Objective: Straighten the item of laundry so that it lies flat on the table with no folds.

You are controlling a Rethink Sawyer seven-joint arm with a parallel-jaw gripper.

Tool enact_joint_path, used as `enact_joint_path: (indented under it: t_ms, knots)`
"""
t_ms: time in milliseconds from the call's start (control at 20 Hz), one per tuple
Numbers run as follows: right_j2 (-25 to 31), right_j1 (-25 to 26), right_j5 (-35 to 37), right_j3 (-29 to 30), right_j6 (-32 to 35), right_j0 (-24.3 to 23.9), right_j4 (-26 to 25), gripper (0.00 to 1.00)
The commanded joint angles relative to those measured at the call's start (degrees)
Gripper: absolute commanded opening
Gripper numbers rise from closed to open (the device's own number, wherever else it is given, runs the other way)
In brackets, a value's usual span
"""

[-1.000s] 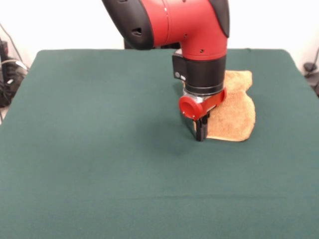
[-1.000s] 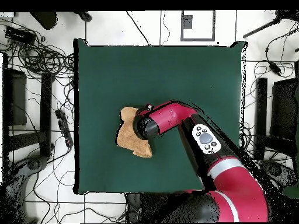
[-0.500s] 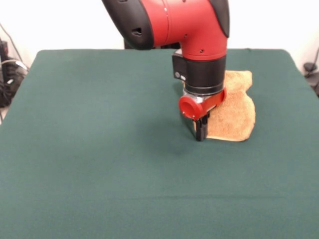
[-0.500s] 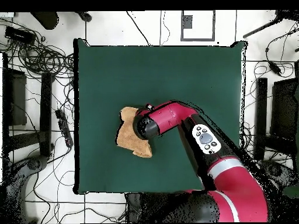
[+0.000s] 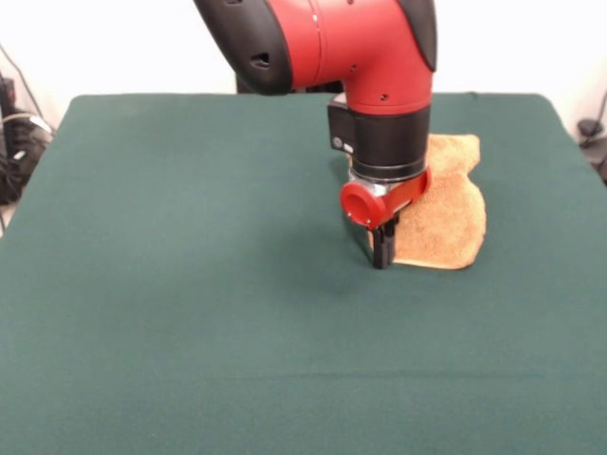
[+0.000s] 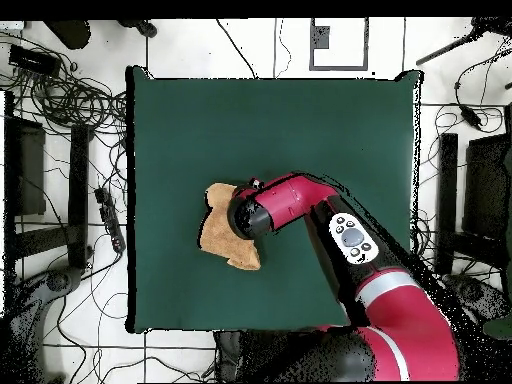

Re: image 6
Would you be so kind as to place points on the black chair caster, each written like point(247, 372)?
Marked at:
point(147, 28)

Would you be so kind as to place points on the black power strip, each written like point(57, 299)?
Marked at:
point(110, 220)

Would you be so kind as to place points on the black metal stand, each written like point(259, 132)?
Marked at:
point(447, 200)
point(78, 192)

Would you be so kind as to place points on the grey square floor frame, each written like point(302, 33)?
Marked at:
point(364, 44)

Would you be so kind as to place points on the dark green table cloth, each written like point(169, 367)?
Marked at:
point(180, 120)

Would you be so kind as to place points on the black electronics box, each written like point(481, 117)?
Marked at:
point(34, 60)

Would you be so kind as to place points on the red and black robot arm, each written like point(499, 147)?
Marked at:
point(404, 320)

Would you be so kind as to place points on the black tripod leg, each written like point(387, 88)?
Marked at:
point(448, 48)

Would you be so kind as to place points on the orange terry towel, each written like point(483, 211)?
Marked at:
point(222, 240)

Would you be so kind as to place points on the person's dark shoe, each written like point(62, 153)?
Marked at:
point(126, 22)
point(70, 34)

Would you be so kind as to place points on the black power adapter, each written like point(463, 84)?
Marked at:
point(470, 116)

